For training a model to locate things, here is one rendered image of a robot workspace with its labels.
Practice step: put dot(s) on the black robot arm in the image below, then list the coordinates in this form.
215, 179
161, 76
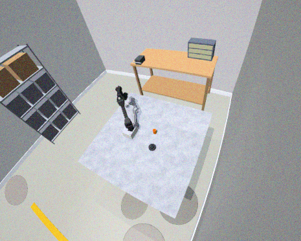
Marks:
127, 122

